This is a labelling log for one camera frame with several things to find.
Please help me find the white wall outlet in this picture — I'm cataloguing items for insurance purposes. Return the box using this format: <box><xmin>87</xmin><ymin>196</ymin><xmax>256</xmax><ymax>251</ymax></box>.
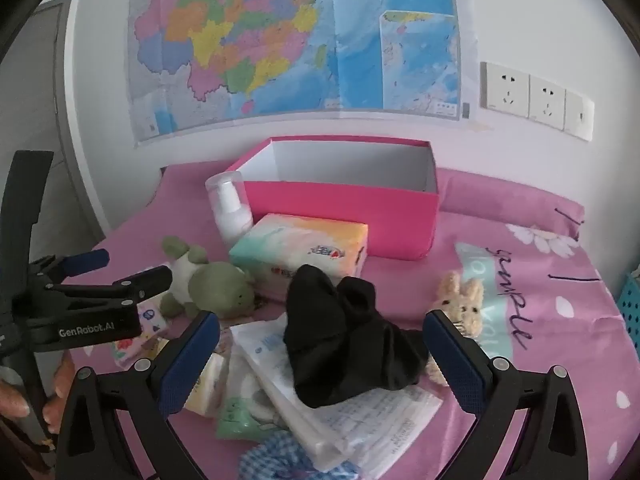
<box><xmin>480</xmin><ymin>61</ymin><xmax>531</xmax><ymax>117</ymax></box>
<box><xmin>529</xmin><ymin>75</ymin><xmax>568</xmax><ymax>123</ymax></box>

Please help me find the small green tissue pack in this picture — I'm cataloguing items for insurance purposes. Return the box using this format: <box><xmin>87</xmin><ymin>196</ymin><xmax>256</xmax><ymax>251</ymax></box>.
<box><xmin>216</xmin><ymin>396</ymin><xmax>288</xmax><ymax>442</ymax></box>

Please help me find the blue perforated plastic basket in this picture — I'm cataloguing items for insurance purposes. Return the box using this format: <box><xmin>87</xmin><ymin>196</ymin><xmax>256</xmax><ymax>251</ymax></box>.
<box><xmin>614</xmin><ymin>269</ymin><xmax>640</xmax><ymax>358</ymax></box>

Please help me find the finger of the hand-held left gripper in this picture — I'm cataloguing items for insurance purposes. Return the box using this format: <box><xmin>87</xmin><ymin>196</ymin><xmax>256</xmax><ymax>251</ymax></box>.
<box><xmin>45</xmin><ymin>265</ymin><xmax>174</xmax><ymax>311</ymax></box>
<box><xmin>27</xmin><ymin>249</ymin><xmax>111</xmax><ymax>286</ymax></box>

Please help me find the person's left hand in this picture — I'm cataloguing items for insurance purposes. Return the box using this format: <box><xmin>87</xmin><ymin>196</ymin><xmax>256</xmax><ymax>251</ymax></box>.
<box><xmin>0</xmin><ymin>350</ymin><xmax>76</xmax><ymax>436</ymax></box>

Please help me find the pink cardboard box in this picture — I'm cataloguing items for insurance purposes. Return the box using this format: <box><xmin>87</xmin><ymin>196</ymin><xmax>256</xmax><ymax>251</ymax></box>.
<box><xmin>223</xmin><ymin>135</ymin><xmax>441</xmax><ymax>261</ymax></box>

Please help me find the pink pillow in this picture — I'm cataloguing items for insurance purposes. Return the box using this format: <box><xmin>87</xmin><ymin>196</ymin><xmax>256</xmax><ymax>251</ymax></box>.
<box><xmin>437</xmin><ymin>167</ymin><xmax>586</xmax><ymax>241</ymax></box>

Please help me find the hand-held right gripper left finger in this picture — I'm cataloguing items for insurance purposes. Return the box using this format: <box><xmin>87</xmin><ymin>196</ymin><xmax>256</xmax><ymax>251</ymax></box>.
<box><xmin>54</xmin><ymin>310</ymin><xmax>221</xmax><ymax>480</ymax></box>

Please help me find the small gold box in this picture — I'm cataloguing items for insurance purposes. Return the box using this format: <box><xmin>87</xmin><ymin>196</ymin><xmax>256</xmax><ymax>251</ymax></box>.
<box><xmin>182</xmin><ymin>352</ymin><xmax>233</xmax><ymax>416</ymax></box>

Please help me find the pastel tissue pack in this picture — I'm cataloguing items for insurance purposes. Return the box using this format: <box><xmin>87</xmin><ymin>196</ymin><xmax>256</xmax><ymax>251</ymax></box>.
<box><xmin>228</xmin><ymin>213</ymin><xmax>369</xmax><ymax>301</ymax></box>

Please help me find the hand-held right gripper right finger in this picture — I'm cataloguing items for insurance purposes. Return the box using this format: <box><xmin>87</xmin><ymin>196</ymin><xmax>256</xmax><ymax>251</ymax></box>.
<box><xmin>422</xmin><ymin>309</ymin><xmax>593</xmax><ymax>480</ymax></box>

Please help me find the beige bunny plush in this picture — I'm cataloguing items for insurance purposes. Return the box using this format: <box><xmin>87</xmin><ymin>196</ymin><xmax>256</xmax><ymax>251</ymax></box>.
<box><xmin>425</xmin><ymin>270</ymin><xmax>486</xmax><ymax>387</ymax></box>

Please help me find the blue checked cloth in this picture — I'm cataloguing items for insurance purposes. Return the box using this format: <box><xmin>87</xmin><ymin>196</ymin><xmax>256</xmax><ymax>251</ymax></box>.
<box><xmin>239</xmin><ymin>430</ymin><xmax>361</xmax><ymax>480</ymax></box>

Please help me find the green frog plush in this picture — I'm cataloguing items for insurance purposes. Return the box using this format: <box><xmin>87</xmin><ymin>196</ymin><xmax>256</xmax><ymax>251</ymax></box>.
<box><xmin>159</xmin><ymin>236</ymin><xmax>257</xmax><ymax>320</ymax></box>

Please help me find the pink floral tissue pack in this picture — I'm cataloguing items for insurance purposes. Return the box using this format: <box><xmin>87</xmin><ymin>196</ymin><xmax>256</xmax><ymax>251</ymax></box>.
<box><xmin>112</xmin><ymin>297</ymin><xmax>173</xmax><ymax>368</ymax></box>

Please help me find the colourful wall map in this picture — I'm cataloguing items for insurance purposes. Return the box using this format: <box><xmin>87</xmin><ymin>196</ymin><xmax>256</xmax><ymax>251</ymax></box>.
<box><xmin>126</xmin><ymin>0</ymin><xmax>473</xmax><ymax>148</ymax></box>

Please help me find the black cloth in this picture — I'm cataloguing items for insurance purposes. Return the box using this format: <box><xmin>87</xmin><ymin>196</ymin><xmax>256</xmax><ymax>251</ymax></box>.
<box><xmin>283</xmin><ymin>263</ymin><xmax>431</xmax><ymax>409</ymax></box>

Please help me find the white wall switch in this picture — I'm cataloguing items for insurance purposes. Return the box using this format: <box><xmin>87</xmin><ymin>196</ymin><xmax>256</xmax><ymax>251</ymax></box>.
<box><xmin>565</xmin><ymin>89</ymin><xmax>596</xmax><ymax>142</ymax></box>

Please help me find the white wipes pack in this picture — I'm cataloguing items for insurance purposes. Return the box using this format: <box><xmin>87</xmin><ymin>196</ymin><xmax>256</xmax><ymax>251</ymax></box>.
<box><xmin>232</xmin><ymin>312</ymin><xmax>443</xmax><ymax>472</ymax></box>

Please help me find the grey door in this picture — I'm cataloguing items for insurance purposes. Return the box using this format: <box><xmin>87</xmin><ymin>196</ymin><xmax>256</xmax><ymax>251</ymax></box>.
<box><xmin>0</xmin><ymin>0</ymin><xmax>108</xmax><ymax>251</ymax></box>

